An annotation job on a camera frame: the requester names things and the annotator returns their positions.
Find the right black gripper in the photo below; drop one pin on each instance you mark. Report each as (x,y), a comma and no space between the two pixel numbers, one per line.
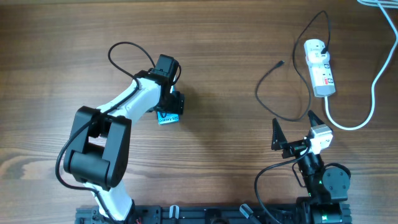
(296,146)

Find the white power strip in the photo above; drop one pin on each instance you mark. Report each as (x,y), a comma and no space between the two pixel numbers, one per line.
(322,80)

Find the teal Galaxy S25 smartphone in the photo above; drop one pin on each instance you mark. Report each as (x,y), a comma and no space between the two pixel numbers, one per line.
(167,118)

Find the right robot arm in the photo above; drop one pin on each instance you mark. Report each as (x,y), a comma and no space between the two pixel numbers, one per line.
(327,185)

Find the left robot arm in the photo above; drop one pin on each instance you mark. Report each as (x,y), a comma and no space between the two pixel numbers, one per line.
(97,152)

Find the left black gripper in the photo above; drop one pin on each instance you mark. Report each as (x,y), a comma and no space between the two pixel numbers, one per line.
(178,104)

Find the white charger plug adapter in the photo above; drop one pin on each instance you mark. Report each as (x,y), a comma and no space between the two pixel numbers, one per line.
(313,52)

